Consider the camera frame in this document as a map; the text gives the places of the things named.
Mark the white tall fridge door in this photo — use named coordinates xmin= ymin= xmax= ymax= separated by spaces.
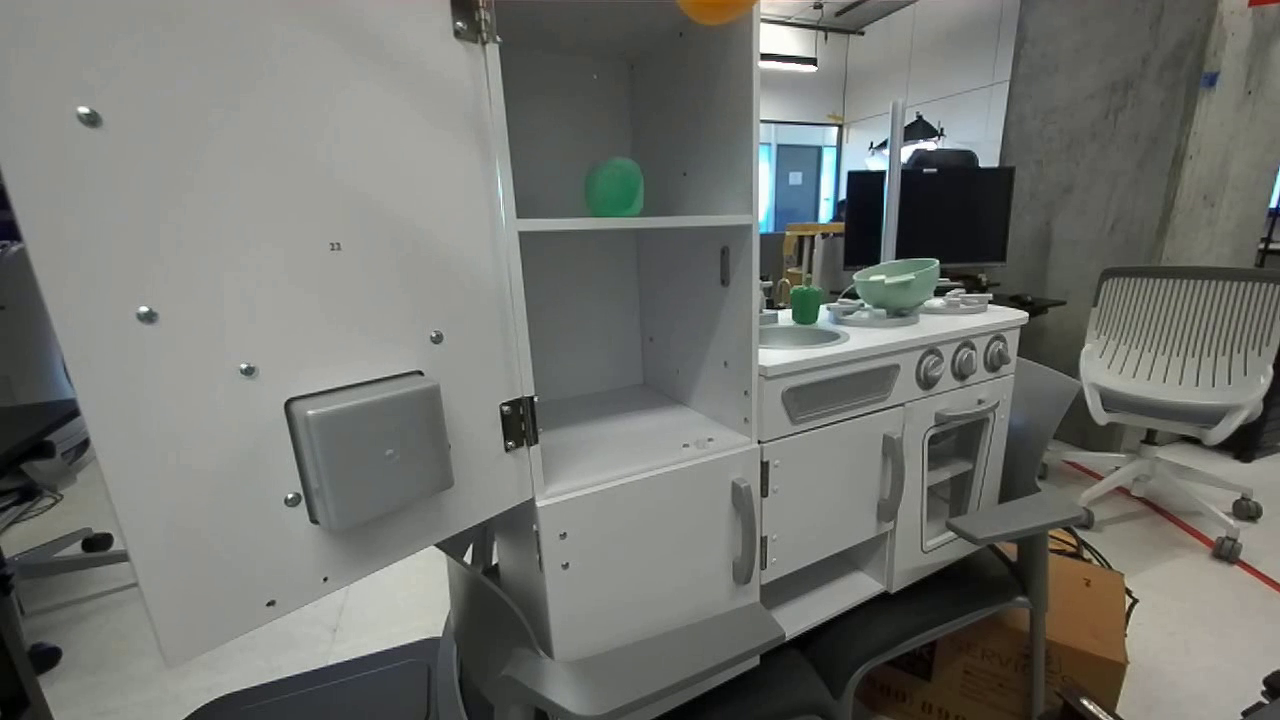
xmin=0 ymin=0 xmax=541 ymax=671

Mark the white short fridge door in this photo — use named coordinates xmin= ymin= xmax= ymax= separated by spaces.
xmin=530 ymin=445 xmax=770 ymax=663

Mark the white toy kitchen unit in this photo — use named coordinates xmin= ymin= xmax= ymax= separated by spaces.
xmin=446 ymin=0 xmax=1035 ymax=671

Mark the silver door hinge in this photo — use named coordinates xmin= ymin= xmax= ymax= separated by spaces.
xmin=496 ymin=393 xmax=545 ymax=458
xmin=448 ymin=0 xmax=496 ymax=48

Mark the green toy cup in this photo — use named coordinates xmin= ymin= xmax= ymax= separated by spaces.
xmin=783 ymin=282 xmax=827 ymax=327

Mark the grey vent panel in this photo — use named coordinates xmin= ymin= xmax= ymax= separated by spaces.
xmin=776 ymin=359 xmax=910 ymax=433

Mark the white slotted wheel plate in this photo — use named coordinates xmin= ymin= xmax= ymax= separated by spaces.
xmin=823 ymin=302 xmax=924 ymax=331

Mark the white sink cabinet door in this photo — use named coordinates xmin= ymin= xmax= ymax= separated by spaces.
xmin=756 ymin=406 xmax=912 ymax=592

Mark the pale green bowl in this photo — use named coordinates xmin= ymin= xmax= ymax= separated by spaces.
xmin=849 ymin=253 xmax=944 ymax=322

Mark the grey ice dispenser box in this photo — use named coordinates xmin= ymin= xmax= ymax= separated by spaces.
xmin=280 ymin=370 xmax=460 ymax=539

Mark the white metal pole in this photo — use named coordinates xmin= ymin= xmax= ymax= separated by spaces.
xmin=876 ymin=100 xmax=904 ymax=266

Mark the white oven door with window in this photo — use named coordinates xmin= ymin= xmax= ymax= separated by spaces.
xmin=889 ymin=381 xmax=1016 ymax=592

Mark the grey toy stove burner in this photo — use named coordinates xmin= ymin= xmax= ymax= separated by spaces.
xmin=917 ymin=287 xmax=996 ymax=322

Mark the black monitor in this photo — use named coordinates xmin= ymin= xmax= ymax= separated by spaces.
xmin=840 ymin=144 xmax=1019 ymax=268

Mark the brown cardboard box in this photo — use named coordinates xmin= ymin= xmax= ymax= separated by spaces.
xmin=927 ymin=548 xmax=1138 ymax=720

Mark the white mesh office chair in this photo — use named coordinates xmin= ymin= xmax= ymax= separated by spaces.
xmin=1074 ymin=266 xmax=1280 ymax=568

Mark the black office chair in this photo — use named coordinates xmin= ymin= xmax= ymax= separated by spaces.
xmin=0 ymin=397 xmax=129 ymax=684

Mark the grey short fridge door handle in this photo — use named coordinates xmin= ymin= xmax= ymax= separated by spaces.
xmin=726 ymin=478 xmax=762 ymax=592

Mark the grey cabinet door handle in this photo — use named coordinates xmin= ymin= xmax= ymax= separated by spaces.
xmin=871 ymin=430 xmax=910 ymax=529

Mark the grey oven door handle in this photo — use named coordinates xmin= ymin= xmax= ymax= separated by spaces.
xmin=927 ymin=397 xmax=1006 ymax=436

